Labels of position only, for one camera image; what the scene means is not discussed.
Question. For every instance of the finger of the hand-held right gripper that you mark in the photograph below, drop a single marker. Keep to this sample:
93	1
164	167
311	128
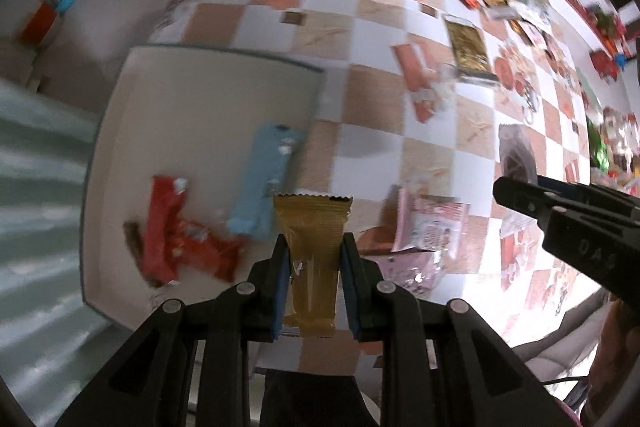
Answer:
522	199
562	188

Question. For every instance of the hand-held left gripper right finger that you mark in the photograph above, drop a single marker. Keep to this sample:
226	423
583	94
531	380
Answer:
350	287

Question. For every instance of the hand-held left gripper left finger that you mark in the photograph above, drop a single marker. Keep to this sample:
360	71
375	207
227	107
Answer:
282	279

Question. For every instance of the tan snack packet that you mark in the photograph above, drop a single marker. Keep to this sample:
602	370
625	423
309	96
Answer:
312	247

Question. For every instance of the pink crinkly snack bag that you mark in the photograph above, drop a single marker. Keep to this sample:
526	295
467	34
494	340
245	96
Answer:
410	274

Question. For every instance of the pink printed snack packet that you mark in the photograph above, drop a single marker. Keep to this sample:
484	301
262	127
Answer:
432	222

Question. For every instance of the blue snack bar packet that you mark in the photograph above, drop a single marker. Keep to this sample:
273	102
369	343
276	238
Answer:
265	177

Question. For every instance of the large red snack packet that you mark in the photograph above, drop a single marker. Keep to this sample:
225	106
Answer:
162	227

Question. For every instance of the gold foil snack packet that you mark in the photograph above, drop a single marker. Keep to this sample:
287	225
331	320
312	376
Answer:
467	47

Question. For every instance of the beige storage bin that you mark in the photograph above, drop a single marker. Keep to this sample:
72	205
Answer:
200	107

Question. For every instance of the person's right forearm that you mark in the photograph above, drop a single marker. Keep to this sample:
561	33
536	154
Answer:
612	352

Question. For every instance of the clear bag of snacks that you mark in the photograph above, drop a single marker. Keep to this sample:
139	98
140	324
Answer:
620	147

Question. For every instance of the green snack packet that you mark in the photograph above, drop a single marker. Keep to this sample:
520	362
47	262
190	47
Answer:
597	144

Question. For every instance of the grey upholstered seat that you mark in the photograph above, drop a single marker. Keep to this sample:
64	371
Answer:
555	342

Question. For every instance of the person's dark trousers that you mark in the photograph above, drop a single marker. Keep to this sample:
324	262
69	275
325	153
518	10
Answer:
310	402

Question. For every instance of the orange-pink snack packet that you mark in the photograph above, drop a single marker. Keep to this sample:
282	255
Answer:
412	67

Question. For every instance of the pale green corrugated panel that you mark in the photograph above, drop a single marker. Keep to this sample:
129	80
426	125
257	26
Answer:
40	232

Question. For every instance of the orange bucket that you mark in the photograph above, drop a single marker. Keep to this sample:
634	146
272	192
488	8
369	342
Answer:
40	24

